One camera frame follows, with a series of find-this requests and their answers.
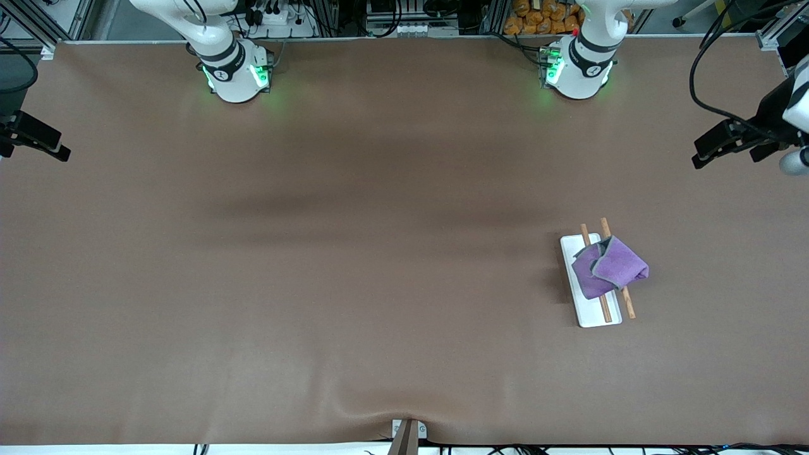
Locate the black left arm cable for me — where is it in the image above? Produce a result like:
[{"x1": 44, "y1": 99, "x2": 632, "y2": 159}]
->
[{"x1": 689, "y1": 0, "x2": 788, "y2": 137}]

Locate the aluminium frame profile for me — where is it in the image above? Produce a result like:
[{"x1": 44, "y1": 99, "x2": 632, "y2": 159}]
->
[
  {"x1": 757, "y1": 13, "x2": 809, "y2": 51},
  {"x1": 68, "y1": 0, "x2": 95, "y2": 40}
]

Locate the brown table cover mat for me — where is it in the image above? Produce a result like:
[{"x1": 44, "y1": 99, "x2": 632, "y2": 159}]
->
[{"x1": 0, "y1": 35, "x2": 809, "y2": 447}]

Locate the wooden rack rod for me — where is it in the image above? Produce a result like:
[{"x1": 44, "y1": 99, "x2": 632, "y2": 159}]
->
[
  {"x1": 600, "y1": 217, "x2": 636, "y2": 320},
  {"x1": 580, "y1": 224, "x2": 613, "y2": 324}
]

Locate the metal clamp bracket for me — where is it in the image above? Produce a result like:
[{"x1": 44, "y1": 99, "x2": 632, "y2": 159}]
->
[{"x1": 392, "y1": 419, "x2": 428, "y2": 440}]

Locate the white terminal strip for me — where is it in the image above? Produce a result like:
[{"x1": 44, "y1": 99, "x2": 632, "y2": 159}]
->
[{"x1": 370, "y1": 22, "x2": 459, "y2": 37}]

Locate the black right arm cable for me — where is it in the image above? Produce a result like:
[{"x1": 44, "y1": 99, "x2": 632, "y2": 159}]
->
[{"x1": 0, "y1": 37, "x2": 39, "y2": 95}]

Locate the brown camera post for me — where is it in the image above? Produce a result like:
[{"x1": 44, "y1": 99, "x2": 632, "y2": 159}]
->
[{"x1": 387, "y1": 420, "x2": 420, "y2": 455}]

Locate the pile of orange packets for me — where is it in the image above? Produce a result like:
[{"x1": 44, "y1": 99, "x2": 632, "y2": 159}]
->
[{"x1": 504, "y1": 0, "x2": 585, "y2": 35}]

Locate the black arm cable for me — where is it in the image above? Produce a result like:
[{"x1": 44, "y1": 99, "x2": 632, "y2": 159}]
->
[
  {"x1": 689, "y1": 0, "x2": 788, "y2": 137},
  {"x1": 0, "y1": 37, "x2": 39, "y2": 95}
]

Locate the white stand leg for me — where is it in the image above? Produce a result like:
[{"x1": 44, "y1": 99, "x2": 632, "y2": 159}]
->
[{"x1": 672, "y1": 0, "x2": 721, "y2": 28}]

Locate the white rectangular rack base tray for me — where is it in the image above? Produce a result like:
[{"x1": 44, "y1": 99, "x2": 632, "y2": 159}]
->
[{"x1": 560, "y1": 233, "x2": 623, "y2": 329}]

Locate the white power strip with plugs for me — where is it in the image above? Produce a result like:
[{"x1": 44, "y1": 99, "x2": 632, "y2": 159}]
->
[{"x1": 250, "y1": 3, "x2": 317, "y2": 39}]

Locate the purple towel with grey edge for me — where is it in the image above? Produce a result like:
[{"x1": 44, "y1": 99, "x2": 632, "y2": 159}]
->
[{"x1": 572, "y1": 236, "x2": 650, "y2": 300}]

